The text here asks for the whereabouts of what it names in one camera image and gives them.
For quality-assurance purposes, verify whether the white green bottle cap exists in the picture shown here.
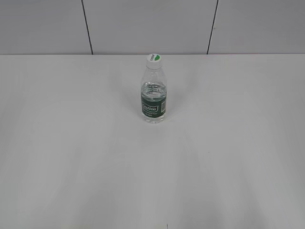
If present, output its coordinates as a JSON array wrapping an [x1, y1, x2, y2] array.
[[146, 53, 163, 70]]

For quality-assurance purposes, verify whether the clear cestbon water bottle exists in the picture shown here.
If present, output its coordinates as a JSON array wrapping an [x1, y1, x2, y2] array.
[[141, 67, 167, 124]]

